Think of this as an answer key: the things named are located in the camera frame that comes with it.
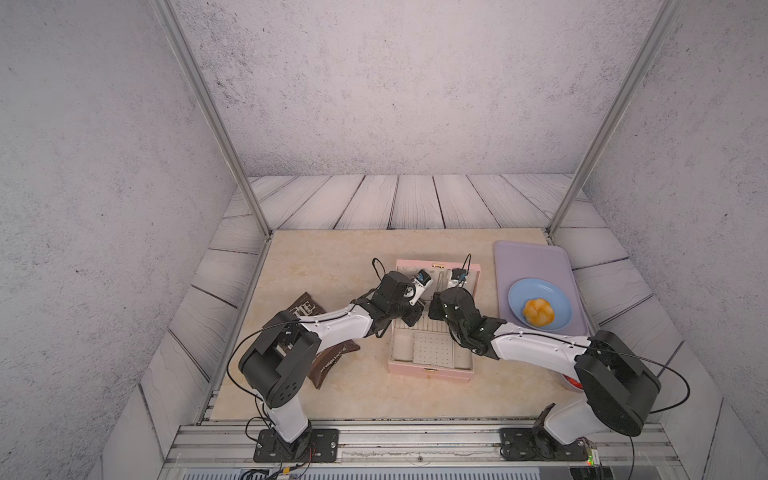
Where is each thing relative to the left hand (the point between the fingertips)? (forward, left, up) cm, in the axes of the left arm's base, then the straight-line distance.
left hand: (428, 304), depth 88 cm
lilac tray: (+24, -36, -11) cm, 44 cm away
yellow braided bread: (0, -35, -7) cm, 35 cm away
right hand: (+2, -2, +3) cm, 4 cm away
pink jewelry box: (-12, +1, -3) cm, 12 cm away
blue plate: (+9, -33, -7) cm, 35 cm away
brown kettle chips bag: (-14, +30, -6) cm, 33 cm away
